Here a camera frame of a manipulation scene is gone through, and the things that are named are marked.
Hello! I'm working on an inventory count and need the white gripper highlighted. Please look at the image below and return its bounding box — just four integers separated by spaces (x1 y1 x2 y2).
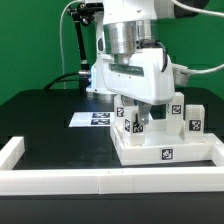
102 48 175 125

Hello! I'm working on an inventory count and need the white square tabletop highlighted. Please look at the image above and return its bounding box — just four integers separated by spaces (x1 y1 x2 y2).
110 120 224 167

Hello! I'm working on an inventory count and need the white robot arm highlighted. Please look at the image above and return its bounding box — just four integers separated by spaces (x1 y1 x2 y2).
86 0 224 125

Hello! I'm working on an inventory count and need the white U-shaped obstacle fence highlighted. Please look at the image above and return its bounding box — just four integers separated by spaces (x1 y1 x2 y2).
0 137 224 196

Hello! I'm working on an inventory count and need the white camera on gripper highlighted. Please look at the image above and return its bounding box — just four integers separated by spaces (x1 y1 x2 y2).
172 64 190 86

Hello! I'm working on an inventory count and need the white marker base plate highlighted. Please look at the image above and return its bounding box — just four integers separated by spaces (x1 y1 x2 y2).
69 112 114 127

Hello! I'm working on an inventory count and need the black cable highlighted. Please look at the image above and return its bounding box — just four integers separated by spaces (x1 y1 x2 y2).
43 69 92 90

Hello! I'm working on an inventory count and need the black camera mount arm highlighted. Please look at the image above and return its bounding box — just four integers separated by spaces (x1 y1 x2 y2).
66 2 106 72

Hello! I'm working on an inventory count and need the white cable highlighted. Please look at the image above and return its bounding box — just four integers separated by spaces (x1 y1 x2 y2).
59 0 86 76

